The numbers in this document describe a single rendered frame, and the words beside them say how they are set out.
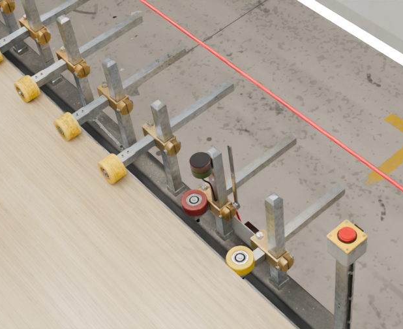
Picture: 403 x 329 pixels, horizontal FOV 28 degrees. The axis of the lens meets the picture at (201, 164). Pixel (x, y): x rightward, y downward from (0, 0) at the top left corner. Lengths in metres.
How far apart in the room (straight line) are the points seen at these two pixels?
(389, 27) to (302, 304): 1.77
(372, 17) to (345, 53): 3.40
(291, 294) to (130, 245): 0.51
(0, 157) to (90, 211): 0.40
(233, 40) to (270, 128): 0.65
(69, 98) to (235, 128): 1.00
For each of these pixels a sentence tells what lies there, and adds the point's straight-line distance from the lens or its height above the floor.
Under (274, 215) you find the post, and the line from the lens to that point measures 2.20.
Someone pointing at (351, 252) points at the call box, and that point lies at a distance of 1.97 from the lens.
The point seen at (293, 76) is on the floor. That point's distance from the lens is 4.07.
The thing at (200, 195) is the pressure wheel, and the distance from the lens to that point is 2.47.
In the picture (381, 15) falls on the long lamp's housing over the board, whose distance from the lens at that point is 0.78.
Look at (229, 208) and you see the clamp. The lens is 2.48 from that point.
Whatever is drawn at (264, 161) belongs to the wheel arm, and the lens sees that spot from 2.60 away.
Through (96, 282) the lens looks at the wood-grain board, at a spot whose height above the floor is 0.90.
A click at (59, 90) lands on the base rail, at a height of 0.70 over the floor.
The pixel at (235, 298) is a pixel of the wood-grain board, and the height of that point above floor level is 0.90.
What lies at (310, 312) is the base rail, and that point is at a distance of 2.47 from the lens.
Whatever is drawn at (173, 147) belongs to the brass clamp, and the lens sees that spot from 2.54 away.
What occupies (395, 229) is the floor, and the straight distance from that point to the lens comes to 3.50.
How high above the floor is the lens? 2.86
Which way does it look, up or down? 50 degrees down
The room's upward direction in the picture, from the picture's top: 10 degrees counter-clockwise
